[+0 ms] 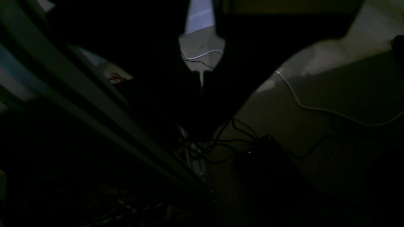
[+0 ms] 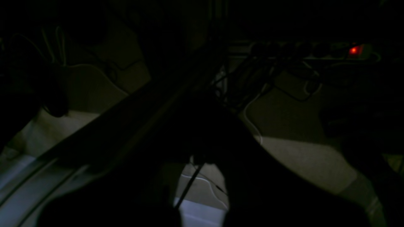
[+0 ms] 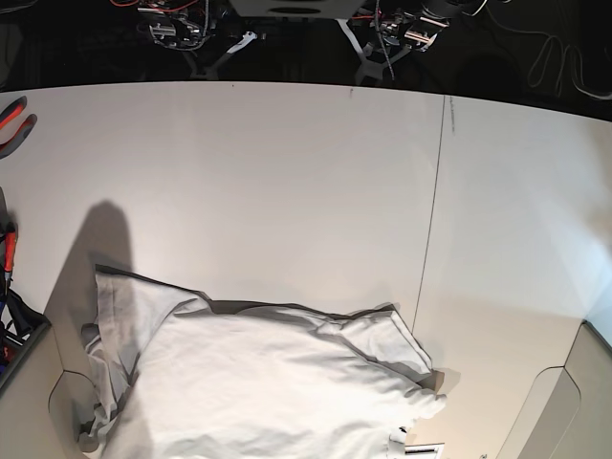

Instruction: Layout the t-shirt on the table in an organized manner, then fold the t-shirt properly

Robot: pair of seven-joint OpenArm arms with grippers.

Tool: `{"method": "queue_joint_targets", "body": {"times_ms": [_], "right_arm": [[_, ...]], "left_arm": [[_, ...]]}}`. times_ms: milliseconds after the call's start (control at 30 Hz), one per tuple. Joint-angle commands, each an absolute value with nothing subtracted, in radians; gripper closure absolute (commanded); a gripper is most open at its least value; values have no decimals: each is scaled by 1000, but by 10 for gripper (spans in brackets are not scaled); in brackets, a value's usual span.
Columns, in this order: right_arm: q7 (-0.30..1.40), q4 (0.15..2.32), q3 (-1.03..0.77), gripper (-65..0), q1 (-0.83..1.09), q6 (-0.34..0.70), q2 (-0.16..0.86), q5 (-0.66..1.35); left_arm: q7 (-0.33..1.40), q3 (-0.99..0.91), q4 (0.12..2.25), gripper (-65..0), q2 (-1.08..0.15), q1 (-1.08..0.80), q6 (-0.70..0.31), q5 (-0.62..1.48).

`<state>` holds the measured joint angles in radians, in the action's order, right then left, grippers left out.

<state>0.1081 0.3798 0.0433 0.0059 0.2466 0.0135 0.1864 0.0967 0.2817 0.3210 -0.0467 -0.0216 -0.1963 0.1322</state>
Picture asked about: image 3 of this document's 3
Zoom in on red grey pliers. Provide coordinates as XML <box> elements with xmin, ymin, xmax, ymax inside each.
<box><xmin>0</xmin><ymin>96</ymin><xmax>37</xmax><ymax>161</ymax></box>

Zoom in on black bin with tools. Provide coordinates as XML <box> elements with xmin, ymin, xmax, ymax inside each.
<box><xmin>1</xmin><ymin>290</ymin><xmax>51</xmax><ymax>383</ymax></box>

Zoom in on white device top centre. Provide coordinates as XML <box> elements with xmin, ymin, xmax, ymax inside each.
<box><xmin>229</xmin><ymin>0</ymin><xmax>364</xmax><ymax>19</ymax></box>

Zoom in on white t-shirt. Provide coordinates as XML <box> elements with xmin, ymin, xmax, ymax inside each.
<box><xmin>82</xmin><ymin>271</ymin><xmax>447</xmax><ymax>458</ymax></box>

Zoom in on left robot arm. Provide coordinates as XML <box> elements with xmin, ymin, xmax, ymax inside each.
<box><xmin>338</xmin><ymin>0</ymin><xmax>486</xmax><ymax>86</ymax></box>

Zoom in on red handled tool left edge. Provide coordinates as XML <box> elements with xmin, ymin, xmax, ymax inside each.
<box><xmin>0</xmin><ymin>186</ymin><xmax>19</xmax><ymax>307</ymax></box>

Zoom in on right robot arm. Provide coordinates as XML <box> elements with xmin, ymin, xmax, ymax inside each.
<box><xmin>110</xmin><ymin>0</ymin><xmax>223</xmax><ymax>80</ymax></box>

